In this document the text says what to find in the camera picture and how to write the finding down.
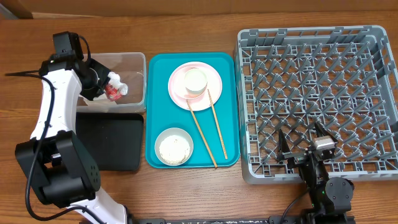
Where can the black plastic tray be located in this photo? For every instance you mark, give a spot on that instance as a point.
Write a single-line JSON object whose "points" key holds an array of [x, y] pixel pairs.
{"points": [[114, 140]]}

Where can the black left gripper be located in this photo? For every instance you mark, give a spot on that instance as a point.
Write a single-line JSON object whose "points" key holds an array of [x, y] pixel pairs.
{"points": [[91, 93]]}

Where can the white cup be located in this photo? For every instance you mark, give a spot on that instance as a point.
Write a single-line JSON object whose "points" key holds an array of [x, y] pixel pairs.
{"points": [[195, 81]]}

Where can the pink plate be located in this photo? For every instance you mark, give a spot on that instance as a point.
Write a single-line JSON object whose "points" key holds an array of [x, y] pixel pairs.
{"points": [[202, 102]]}

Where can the black mounting rail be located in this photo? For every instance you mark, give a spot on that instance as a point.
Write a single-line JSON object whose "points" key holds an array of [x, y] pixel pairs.
{"points": [[270, 220]]}

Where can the grey dishwasher rack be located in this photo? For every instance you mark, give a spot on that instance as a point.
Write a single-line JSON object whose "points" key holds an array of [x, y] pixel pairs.
{"points": [[344, 78]]}

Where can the red snack wrapper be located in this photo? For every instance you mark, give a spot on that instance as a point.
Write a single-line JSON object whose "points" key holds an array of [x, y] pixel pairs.
{"points": [[112, 93]]}

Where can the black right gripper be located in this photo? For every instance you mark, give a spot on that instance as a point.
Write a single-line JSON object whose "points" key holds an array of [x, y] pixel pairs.
{"points": [[297, 158]]}

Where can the white tissue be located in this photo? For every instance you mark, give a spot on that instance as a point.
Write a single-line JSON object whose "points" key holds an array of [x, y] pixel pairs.
{"points": [[115, 82]]}

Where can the white rice pile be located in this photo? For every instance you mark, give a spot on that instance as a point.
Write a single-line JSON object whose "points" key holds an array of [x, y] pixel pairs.
{"points": [[174, 150]]}

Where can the teal serving tray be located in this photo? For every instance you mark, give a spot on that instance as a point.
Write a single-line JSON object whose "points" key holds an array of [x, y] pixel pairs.
{"points": [[163, 113]]}

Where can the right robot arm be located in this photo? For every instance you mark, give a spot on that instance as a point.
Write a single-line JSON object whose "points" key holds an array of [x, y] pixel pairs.
{"points": [[330, 196]]}

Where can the clear plastic waste bin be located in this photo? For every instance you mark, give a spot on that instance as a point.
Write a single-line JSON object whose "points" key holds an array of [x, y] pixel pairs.
{"points": [[131, 68]]}

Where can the grey bowl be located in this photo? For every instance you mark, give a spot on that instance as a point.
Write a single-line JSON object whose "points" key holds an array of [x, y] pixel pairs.
{"points": [[169, 132]]}

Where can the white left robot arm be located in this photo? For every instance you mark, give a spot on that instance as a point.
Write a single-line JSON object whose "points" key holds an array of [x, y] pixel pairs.
{"points": [[61, 174]]}

